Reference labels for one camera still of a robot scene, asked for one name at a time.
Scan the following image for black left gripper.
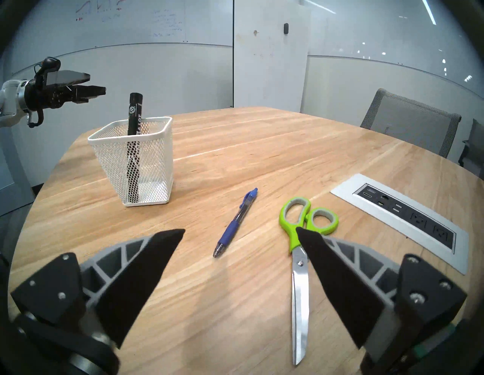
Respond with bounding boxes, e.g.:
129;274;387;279
25;70;107;111

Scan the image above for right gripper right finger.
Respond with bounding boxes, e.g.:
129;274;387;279
296;227;469;356

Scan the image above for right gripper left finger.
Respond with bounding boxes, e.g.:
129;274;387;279
9;228;186;348

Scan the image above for green handled scissors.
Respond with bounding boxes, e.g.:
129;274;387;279
279;197;339;366

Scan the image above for black permanent marker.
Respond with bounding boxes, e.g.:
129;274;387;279
127;93;143;203

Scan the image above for white mesh pen holder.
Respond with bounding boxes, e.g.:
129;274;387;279
88;116;174;207

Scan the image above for blue ballpoint pen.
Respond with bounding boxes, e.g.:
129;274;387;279
213;188;258;258

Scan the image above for silver table power outlet panel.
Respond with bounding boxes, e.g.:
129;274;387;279
330;173;469;276

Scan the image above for gray mesh office chair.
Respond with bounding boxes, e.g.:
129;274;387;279
360;88;462;158

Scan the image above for rolling whiteboard on black stand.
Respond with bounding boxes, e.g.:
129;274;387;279
232;0;313;114

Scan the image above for gray swivel chair with armrests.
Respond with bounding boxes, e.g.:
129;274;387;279
458;118;484;169

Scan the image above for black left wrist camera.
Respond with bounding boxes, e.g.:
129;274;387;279
34;57;62;82

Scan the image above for wall whiteboard with handwriting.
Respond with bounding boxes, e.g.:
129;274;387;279
0;0;233;78

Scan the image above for wide wall glass whiteboard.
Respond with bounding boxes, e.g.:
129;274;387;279
307;0;484;90

